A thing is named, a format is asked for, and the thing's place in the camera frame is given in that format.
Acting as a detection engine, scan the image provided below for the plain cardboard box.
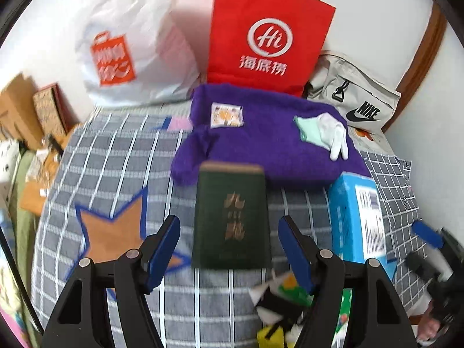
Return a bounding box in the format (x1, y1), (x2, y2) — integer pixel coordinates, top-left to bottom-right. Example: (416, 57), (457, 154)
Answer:
(0, 72), (44, 149)

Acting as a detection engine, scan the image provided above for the white plastic bag orange print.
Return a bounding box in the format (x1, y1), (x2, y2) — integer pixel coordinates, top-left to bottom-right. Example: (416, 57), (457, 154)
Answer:
(74, 0), (202, 107)

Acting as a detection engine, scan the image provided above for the green packet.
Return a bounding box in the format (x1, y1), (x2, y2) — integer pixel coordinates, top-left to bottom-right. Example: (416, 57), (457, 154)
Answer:
(273, 272), (316, 307)

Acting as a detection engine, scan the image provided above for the brown patterned box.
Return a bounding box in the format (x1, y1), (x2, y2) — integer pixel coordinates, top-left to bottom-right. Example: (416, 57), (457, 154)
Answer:
(32, 83), (78, 136)

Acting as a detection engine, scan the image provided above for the green cloth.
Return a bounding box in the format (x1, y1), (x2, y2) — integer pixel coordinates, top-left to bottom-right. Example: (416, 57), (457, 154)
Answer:
(9, 150), (44, 334)

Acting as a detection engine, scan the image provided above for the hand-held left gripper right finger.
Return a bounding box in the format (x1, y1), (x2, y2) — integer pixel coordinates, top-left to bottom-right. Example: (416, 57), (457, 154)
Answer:
(278, 215), (421, 348)

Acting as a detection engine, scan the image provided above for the flat cardboard piece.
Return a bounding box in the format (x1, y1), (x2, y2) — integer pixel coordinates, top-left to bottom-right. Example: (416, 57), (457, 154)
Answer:
(20, 179), (55, 218)

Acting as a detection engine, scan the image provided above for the grey checked star bed sheet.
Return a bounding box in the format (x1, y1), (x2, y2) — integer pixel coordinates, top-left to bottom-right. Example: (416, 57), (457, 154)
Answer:
(31, 105), (436, 348)

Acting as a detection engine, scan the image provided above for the small printed packet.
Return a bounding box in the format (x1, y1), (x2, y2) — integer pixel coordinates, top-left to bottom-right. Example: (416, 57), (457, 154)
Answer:
(210, 102), (244, 128)

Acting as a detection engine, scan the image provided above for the white sock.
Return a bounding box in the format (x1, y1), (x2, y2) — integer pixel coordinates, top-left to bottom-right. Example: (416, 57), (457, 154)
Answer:
(315, 113), (349, 161)

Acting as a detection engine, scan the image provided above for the fruit print pillow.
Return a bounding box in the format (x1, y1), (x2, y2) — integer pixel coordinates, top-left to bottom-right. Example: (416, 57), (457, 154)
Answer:
(350, 125), (396, 155)

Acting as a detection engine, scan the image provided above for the beige backpack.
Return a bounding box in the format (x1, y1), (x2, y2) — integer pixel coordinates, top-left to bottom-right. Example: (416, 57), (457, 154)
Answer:
(304, 54), (402, 133)

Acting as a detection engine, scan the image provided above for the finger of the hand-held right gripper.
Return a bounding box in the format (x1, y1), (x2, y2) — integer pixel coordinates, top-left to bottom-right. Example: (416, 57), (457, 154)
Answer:
(412, 220), (445, 249)
(405, 253), (441, 280)

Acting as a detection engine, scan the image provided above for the blue cardboard box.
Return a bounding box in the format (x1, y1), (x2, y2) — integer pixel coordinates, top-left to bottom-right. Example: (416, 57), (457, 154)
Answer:
(328, 172), (397, 283)

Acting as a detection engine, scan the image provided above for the white spotted cloth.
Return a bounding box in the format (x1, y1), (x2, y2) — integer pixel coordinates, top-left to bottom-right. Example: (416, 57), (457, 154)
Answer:
(0, 141), (19, 191)

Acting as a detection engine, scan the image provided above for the dark grey checked pillow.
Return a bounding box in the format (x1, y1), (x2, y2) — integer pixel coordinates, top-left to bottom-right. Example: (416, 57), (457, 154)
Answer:
(359, 148), (417, 225)

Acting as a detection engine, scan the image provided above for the purple towel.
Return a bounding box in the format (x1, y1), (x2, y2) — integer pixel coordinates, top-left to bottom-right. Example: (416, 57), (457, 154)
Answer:
(170, 83), (374, 189)

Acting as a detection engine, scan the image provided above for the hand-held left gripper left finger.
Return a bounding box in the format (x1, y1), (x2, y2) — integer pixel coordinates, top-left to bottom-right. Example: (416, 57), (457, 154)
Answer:
(43, 215), (181, 348)

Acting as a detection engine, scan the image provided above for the red paper bag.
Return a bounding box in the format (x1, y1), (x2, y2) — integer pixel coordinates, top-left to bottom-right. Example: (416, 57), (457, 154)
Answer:
(206, 0), (337, 98)

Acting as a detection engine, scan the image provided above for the white tissue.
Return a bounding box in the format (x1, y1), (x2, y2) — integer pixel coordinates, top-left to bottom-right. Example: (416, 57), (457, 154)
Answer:
(284, 324), (303, 348)

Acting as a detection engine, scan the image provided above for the mint green sock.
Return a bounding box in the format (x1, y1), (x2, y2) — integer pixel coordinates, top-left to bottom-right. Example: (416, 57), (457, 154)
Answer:
(293, 115), (327, 146)

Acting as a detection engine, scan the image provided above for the yellow sock black print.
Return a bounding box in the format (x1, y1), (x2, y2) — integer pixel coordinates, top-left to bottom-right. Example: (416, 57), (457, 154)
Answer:
(257, 324), (286, 348)

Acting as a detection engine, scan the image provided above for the wooden bed frame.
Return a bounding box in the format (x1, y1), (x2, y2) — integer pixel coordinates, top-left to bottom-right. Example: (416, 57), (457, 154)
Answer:
(382, 2), (448, 135)

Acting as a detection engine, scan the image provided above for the person's right hand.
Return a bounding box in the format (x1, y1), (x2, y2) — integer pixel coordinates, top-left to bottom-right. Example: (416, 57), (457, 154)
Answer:
(416, 312), (447, 346)

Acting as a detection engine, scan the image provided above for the dark green book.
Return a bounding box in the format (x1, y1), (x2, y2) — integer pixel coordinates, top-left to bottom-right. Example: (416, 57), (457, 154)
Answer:
(191, 161), (272, 271)

